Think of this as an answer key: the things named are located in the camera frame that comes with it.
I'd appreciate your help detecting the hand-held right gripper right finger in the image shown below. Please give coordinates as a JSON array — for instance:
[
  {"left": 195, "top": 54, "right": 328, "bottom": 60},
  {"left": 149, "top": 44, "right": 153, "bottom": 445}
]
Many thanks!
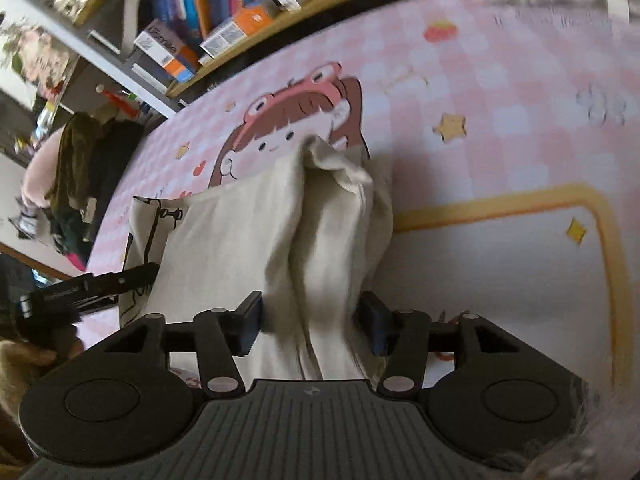
[{"left": 357, "top": 290, "right": 527, "bottom": 396}]

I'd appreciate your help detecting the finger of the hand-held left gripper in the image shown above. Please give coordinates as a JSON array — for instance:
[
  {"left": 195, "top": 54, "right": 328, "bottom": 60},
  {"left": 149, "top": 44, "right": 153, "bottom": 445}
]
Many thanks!
[{"left": 75, "top": 262, "right": 161, "bottom": 306}]

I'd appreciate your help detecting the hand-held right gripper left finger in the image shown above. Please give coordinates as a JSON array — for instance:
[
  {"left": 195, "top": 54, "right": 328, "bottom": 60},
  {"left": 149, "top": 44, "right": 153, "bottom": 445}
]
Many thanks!
[{"left": 106, "top": 290, "right": 264, "bottom": 397}]

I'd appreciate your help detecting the cream t-shirt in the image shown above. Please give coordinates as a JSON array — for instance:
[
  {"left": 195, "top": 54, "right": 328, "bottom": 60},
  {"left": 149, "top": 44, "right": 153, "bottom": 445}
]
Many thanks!
[{"left": 119, "top": 135, "right": 397, "bottom": 382}]

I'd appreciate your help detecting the person's left forearm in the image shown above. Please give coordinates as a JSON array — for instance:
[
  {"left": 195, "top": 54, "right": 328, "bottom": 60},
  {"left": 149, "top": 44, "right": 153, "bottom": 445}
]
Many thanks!
[{"left": 0, "top": 339, "right": 76, "bottom": 467}]

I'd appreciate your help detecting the dark green garment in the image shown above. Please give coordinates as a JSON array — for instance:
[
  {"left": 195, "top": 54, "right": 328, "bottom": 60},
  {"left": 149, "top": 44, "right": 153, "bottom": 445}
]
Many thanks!
[{"left": 47, "top": 120, "right": 147, "bottom": 261}]

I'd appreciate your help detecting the olive brown garment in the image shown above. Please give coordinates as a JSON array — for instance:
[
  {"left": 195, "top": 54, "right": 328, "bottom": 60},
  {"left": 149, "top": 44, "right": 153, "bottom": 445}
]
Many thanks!
[{"left": 45, "top": 111, "right": 118, "bottom": 211}]

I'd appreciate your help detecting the pink fluffy garment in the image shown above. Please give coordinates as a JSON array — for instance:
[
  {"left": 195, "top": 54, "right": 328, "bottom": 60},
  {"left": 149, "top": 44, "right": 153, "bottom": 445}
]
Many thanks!
[{"left": 21, "top": 127, "right": 68, "bottom": 207}]

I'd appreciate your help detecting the white orange blue box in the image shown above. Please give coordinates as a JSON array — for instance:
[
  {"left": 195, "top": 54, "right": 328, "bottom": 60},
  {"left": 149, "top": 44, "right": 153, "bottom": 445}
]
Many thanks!
[{"left": 133, "top": 19, "right": 197, "bottom": 84}]

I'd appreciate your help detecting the pink checked cartoon tablecloth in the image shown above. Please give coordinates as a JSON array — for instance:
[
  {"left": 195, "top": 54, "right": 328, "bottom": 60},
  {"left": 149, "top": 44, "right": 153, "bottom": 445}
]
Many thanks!
[{"left": 75, "top": 0, "right": 640, "bottom": 411}]

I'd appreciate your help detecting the floral picture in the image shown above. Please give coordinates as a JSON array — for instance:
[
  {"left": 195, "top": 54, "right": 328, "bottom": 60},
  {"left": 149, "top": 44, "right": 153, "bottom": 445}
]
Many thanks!
[{"left": 0, "top": 22, "right": 72, "bottom": 88}]

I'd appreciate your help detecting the orange and white box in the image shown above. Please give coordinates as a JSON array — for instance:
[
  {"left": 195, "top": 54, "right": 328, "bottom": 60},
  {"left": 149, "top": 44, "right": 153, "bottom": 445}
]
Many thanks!
[{"left": 199, "top": 4, "right": 277, "bottom": 59}]

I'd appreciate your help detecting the wooden bookshelf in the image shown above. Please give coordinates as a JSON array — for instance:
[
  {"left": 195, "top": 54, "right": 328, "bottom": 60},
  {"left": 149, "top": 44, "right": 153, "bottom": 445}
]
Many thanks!
[{"left": 75, "top": 0, "right": 426, "bottom": 101}]

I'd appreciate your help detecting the white upright post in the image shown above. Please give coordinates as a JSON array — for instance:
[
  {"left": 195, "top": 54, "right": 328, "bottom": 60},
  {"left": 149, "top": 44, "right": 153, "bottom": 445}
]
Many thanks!
[{"left": 0, "top": 0, "right": 178, "bottom": 117}]

